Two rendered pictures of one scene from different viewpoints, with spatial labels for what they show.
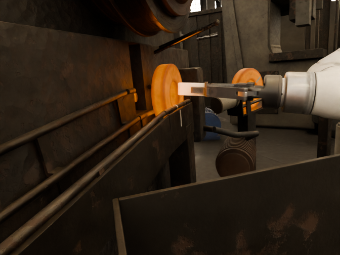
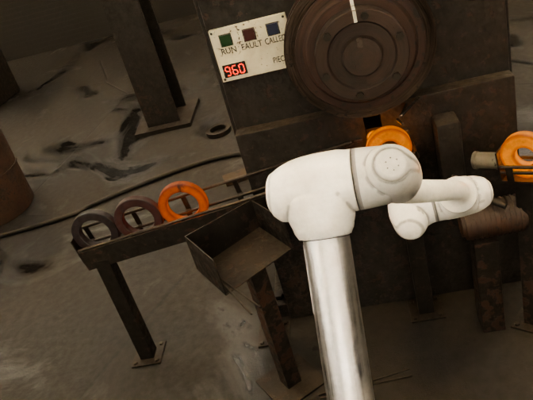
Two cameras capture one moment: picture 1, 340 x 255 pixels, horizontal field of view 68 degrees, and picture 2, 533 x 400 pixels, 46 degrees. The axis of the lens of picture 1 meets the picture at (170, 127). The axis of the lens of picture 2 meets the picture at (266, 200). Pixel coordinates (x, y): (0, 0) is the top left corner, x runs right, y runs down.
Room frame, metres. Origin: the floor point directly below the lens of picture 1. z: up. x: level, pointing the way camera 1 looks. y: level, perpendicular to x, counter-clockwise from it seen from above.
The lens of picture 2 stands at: (-0.13, -1.81, 1.76)
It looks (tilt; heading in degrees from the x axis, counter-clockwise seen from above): 29 degrees down; 80
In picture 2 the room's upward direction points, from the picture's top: 17 degrees counter-clockwise
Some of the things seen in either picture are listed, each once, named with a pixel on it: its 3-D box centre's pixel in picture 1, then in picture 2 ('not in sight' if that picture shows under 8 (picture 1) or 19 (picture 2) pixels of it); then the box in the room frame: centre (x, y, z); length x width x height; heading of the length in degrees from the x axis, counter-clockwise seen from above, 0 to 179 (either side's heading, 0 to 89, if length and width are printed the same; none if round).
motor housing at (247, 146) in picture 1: (238, 206); (496, 264); (0.88, -0.24, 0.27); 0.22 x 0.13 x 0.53; 159
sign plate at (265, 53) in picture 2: not in sight; (253, 48); (0.34, 0.23, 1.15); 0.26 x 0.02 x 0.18; 159
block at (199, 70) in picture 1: (186, 104); (448, 148); (0.84, -0.06, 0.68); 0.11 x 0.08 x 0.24; 69
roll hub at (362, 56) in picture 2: not in sight; (361, 54); (0.58, -0.08, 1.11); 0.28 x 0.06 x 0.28; 159
